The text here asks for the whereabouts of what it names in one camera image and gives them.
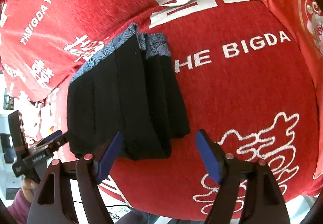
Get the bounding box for red sofa cover with lettering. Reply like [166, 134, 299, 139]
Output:
[1, 0, 322, 221]

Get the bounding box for black pants with blue waistband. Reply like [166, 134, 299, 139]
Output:
[67, 24, 190, 161]

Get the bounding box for person's left hand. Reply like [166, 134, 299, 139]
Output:
[21, 178, 38, 203]

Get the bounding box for red embroidered floral cushion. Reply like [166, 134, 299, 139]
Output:
[256, 0, 323, 89]

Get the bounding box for maroon left sleeve forearm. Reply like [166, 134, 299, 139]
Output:
[7, 189, 31, 224]

